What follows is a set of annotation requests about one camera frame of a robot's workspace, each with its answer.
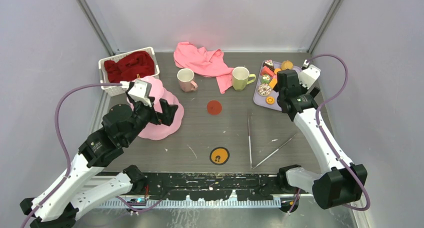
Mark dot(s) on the orange lotus-root cookie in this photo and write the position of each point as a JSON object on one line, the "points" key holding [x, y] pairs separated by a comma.
{"points": [[270, 100]]}

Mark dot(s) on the green frog macaron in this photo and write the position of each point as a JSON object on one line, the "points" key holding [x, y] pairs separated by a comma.
{"points": [[265, 79]]}

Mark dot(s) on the dark red towel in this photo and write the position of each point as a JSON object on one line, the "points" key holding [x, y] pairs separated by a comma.
{"points": [[138, 64]]}

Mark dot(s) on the metal serving tongs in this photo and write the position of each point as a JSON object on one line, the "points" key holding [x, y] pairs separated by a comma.
{"points": [[250, 148]]}

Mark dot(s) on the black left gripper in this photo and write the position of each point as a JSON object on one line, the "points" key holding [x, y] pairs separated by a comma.
{"points": [[166, 117]]}

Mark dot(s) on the chocolate cake slice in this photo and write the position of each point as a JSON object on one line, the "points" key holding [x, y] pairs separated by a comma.
{"points": [[269, 64]]}

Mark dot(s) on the sprinkled chocolate donut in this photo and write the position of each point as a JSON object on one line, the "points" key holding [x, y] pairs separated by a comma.
{"points": [[264, 90]]}

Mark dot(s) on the orange round sticker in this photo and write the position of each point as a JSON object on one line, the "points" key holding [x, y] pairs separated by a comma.
{"points": [[219, 156]]}

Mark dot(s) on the pink mug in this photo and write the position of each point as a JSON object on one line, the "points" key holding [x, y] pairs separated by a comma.
{"points": [[186, 81]]}

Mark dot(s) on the red round coaster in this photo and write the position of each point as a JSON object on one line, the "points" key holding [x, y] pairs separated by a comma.
{"points": [[214, 107]]}

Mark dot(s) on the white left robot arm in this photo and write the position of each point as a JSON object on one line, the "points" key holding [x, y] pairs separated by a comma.
{"points": [[62, 204]]}

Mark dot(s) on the pink cloth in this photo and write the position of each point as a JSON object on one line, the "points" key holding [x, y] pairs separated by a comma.
{"points": [[203, 62]]}

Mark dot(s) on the green mug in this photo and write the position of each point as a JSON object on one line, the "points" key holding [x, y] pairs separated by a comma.
{"points": [[241, 77]]}

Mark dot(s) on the pink three-tier dessert stand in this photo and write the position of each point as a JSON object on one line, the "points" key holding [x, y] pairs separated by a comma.
{"points": [[159, 132]]}

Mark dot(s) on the golden round bun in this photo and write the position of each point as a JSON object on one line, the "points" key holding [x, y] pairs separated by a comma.
{"points": [[287, 65]]}

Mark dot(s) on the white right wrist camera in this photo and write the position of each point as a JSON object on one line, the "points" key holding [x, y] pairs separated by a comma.
{"points": [[309, 75]]}

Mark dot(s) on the orange wafer bar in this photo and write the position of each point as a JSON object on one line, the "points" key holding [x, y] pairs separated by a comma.
{"points": [[273, 83]]}

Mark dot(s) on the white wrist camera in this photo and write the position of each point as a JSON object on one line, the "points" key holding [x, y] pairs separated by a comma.
{"points": [[139, 91], [309, 75]]}

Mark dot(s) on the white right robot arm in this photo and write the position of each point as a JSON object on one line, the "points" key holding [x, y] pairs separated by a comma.
{"points": [[340, 181]]}

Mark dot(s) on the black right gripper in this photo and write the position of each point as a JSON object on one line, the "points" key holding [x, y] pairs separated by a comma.
{"points": [[303, 88]]}

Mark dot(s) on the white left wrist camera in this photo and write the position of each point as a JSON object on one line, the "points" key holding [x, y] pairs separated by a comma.
{"points": [[139, 91]]}

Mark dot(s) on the lavender serving tray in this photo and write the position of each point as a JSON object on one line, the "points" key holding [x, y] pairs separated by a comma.
{"points": [[260, 100]]}

